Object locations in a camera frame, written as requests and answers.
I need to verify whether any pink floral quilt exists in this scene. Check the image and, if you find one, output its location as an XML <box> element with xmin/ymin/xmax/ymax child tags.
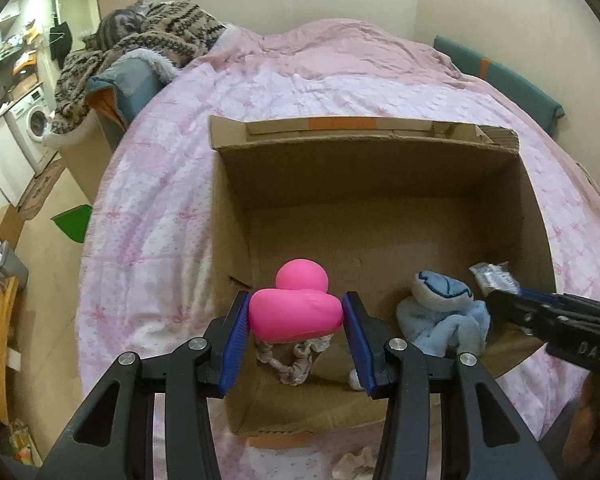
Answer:
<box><xmin>77</xmin><ymin>60</ymin><xmax>600</xmax><ymax>480</ymax></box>

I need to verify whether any white kitchen cabinet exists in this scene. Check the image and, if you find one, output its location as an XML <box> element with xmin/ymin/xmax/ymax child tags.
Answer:
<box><xmin>0</xmin><ymin>115</ymin><xmax>36</xmax><ymax>208</ymax></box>

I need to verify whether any grey bin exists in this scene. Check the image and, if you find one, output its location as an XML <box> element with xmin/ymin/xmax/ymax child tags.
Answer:
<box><xmin>0</xmin><ymin>240</ymin><xmax>30</xmax><ymax>291</ymax></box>

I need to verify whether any pink rope dog toy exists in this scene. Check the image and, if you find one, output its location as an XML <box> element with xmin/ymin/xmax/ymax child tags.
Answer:
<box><xmin>247</xmin><ymin>258</ymin><xmax>344</xmax><ymax>388</ymax></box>

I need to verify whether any person's right hand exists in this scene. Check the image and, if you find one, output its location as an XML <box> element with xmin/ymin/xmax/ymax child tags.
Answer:
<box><xmin>567</xmin><ymin>375</ymin><xmax>600</xmax><ymax>461</ymax></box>

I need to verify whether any plain pink duvet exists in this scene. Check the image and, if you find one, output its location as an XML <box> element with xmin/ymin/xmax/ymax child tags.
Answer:
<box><xmin>180</xmin><ymin>17</ymin><xmax>481</xmax><ymax>91</ymax></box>

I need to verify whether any patterned knit blanket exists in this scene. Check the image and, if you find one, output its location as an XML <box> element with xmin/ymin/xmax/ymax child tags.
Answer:
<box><xmin>45</xmin><ymin>1</ymin><xmax>226</xmax><ymax>136</ymax></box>

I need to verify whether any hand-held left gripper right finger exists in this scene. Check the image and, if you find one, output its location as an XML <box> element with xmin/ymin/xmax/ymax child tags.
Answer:
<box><xmin>341</xmin><ymin>291</ymin><xmax>558</xmax><ymax>480</ymax></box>

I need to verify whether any small cardboard floor box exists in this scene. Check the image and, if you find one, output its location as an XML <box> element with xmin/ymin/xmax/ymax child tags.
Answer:
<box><xmin>0</xmin><ymin>204</ymin><xmax>26</xmax><ymax>248</ymax></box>

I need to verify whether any light blue plush toy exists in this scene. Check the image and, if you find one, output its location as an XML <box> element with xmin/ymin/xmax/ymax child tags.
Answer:
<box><xmin>396</xmin><ymin>270</ymin><xmax>492</xmax><ymax>358</ymax></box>

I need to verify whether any green dustpan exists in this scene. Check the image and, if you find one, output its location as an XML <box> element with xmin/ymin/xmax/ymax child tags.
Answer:
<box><xmin>51</xmin><ymin>203</ymin><xmax>93</xmax><ymax>245</ymax></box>

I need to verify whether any teal headboard pad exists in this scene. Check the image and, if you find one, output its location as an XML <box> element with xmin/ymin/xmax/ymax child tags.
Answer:
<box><xmin>434</xmin><ymin>35</ymin><xmax>565</xmax><ymax>133</ymax></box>

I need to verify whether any white washing machine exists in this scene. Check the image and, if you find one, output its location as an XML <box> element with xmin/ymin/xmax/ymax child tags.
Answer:
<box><xmin>5</xmin><ymin>82</ymin><xmax>56</xmax><ymax>171</ymax></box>

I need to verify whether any patterned doormat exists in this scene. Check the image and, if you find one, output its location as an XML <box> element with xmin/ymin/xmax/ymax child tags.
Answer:
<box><xmin>17</xmin><ymin>157</ymin><xmax>66</xmax><ymax>221</ymax></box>

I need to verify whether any yellow wooden chair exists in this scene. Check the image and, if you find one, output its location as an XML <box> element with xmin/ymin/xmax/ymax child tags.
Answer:
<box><xmin>0</xmin><ymin>255</ymin><xmax>21</xmax><ymax>426</ymax></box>

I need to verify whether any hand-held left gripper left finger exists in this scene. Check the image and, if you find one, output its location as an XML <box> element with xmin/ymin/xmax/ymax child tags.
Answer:
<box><xmin>35</xmin><ymin>290</ymin><xmax>253</xmax><ymax>480</ymax></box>

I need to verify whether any brown cardboard box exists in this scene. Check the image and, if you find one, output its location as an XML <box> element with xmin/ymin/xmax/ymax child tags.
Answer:
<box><xmin>209</xmin><ymin>115</ymin><xmax>561</xmax><ymax>436</ymax></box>

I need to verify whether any black hanging garment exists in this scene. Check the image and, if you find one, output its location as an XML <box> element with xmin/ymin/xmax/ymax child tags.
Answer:
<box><xmin>49</xmin><ymin>21</ymin><xmax>73</xmax><ymax>68</ymax></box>

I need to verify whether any grey tabby cat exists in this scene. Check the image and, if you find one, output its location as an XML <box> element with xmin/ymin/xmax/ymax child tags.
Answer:
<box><xmin>82</xmin><ymin>0</ymin><xmax>153</xmax><ymax>51</ymax></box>

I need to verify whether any clear plastic wrapper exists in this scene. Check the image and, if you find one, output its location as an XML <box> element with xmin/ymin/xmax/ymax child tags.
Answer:
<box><xmin>469</xmin><ymin>261</ymin><xmax>523</xmax><ymax>296</ymax></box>

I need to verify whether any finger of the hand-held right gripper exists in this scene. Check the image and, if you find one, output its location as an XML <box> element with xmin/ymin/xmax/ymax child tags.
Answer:
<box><xmin>487</xmin><ymin>291</ymin><xmax>556</xmax><ymax>343</ymax></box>
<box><xmin>519</xmin><ymin>287</ymin><xmax>581</xmax><ymax>308</ymax></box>

